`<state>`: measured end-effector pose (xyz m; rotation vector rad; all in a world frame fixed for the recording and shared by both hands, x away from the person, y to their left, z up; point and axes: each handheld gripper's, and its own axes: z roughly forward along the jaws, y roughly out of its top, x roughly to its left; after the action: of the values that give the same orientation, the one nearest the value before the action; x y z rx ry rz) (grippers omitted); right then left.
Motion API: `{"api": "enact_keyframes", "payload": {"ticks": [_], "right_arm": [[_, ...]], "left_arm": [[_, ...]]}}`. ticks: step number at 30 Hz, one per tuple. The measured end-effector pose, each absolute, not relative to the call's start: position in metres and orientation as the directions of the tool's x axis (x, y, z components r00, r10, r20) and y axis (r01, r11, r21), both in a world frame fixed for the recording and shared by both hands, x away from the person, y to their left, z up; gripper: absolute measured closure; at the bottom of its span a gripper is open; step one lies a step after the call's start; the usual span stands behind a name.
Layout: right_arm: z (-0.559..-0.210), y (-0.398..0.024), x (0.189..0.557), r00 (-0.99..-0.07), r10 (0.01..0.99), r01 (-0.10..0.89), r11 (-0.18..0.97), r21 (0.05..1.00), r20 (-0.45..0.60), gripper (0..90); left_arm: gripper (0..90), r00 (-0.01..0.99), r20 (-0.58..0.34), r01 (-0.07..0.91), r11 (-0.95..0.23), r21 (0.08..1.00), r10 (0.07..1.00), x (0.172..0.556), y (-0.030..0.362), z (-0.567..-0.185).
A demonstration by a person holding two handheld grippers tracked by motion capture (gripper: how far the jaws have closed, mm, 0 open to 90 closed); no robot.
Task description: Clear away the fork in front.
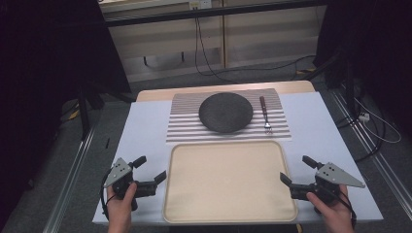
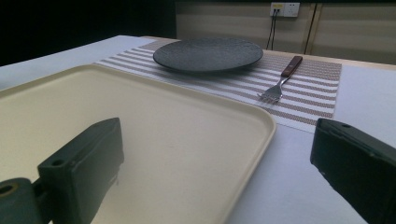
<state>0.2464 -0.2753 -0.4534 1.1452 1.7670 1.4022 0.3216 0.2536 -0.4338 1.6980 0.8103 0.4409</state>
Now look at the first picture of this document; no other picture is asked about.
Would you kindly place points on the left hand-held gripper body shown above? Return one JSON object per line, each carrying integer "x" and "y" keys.
{"x": 120, "y": 173}

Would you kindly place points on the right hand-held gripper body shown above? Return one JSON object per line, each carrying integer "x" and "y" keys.
{"x": 333, "y": 174}

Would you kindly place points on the person's left hand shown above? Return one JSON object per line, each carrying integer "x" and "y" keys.
{"x": 120, "y": 212}

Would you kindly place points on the person's right hand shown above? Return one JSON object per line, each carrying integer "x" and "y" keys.
{"x": 336, "y": 213}

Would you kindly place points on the white table cover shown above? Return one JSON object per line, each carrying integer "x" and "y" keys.
{"x": 311, "y": 129}

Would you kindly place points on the striped placemat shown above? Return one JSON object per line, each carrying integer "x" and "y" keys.
{"x": 184, "y": 126}

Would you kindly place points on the beige plastic tray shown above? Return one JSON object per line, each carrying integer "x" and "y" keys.
{"x": 226, "y": 181}

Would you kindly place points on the white power strip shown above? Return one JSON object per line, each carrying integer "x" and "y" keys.
{"x": 364, "y": 116}

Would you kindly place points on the black metal stand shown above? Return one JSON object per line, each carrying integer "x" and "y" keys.
{"x": 85, "y": 110}
{"x": 348, "y": 84}

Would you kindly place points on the black round plate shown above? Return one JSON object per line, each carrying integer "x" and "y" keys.
{"x": 225, "y": 112}

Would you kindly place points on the black curtain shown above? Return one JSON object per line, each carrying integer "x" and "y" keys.
{"x": 48, "y": 64}
{"x": 372, "y": 48}

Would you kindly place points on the light wooden cabinet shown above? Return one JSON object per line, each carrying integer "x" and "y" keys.
{"x": 259, "y": 35}

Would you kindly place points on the aluminium floor rail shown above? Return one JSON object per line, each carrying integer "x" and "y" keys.
{"x": 69, "y": 181}
{"x": 372, "y": 145}

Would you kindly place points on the white wall socket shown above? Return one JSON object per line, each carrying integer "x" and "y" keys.
{"x": 200, "y": 4}

